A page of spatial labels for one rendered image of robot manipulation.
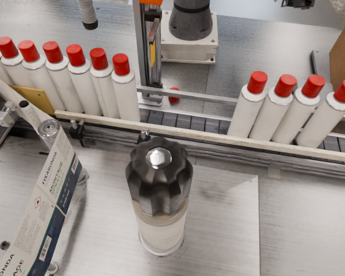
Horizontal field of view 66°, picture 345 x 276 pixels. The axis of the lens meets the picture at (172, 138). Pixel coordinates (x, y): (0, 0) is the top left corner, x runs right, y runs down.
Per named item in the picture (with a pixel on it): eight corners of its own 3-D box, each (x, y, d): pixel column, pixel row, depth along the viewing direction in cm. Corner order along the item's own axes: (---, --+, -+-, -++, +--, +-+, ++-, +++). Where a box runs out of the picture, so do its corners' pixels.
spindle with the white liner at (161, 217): (134, 251, 52) (108, 187, 28) (145, 207, 57) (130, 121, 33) (179, 259, 51) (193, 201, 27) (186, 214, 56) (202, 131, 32)
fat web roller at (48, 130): (64, 183, 60) (29, 135, 45) (72, 166, 63) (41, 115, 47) (84, 187, 60) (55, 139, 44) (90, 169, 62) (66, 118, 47)
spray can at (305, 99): (270, 145, 67) (305, 86, 50) (269, 130, 70) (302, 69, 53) (291, 149, 67) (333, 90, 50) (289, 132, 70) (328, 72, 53)
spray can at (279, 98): (248, 145, 67) (275, 86, 50) (248, 129, 70) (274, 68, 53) (269, 149, 67) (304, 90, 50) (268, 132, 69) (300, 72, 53)
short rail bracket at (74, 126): (77, 151, 71) (63, 124, 61) (86, 133, 74) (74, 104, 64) (89, 153, 70) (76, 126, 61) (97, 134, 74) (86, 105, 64)
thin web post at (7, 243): (46, 273, 49) (-8, 251, 34) (51, 262, 51) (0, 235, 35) (56, 275, 49) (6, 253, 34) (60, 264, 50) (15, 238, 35)
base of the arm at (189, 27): (165, 38, 88) (164, 10, 80) (172, 13, 97) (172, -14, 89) (210, 42, 87) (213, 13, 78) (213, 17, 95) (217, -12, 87)
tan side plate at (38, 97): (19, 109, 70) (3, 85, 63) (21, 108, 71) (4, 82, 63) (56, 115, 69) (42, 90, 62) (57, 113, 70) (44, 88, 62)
